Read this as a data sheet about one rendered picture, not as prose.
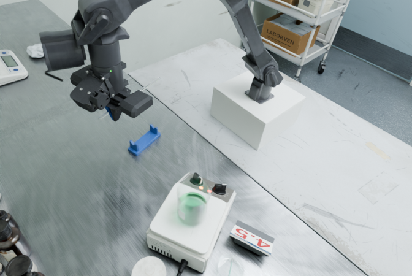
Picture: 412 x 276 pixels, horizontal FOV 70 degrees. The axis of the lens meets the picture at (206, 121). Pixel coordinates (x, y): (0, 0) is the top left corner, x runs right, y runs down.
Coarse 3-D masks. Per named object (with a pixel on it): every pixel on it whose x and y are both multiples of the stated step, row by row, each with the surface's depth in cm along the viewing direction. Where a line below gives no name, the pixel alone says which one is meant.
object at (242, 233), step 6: (234, 228) 65; (240, 234) 63; (246, 234) 64; (252, 234) 65; (252, 240) 62; (258, 240) 63; (264, 240) 64; (258, 246) 60; (264, 246) 62; (270, 246) 63
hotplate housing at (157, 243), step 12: (180, 180) 68; (228, 204) 64; (156, 240) 57; (168, 240) 56; (216, 240) 59; (168, 252) 58; (180, 252) 56; (192, 252) 55; (180, 264) 57; (192, 264) 57; (204, 264) 56
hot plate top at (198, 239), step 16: (160, 208) 59; (176, 208) 59; (208, 208) 60; (224, 208) 60; (160, 224) 56; (176, 224) 57; (208, 224) 57; (176, 240) 54; (192, 240) 55; (208, 240) 55
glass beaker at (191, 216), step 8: (192, 176) 56; (184, 184) 56; (192, 184) 57; (200, 184) 56; (208, 184) 55; (176, 192) 53; (184, 192) 58; (200, 192) 58; (208, 192) 55; (208, 200) 52; (184, 208) 52; (192, 208) 52; (200, 208) 52; (184, 216) 54; (192, 216) 53; (200, 216) 54; (184, 224) 56; (192, 224) 56
